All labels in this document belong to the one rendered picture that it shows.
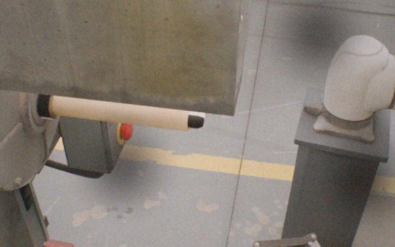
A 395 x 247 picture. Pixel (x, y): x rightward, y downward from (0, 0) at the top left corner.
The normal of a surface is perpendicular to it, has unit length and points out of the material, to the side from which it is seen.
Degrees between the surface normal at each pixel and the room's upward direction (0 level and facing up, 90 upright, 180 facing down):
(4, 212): 90
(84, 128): 90
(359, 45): 6
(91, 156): 90
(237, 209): 0
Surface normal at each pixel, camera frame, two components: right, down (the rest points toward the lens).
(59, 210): 0.00, -0.78
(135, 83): -0.18, 0.62
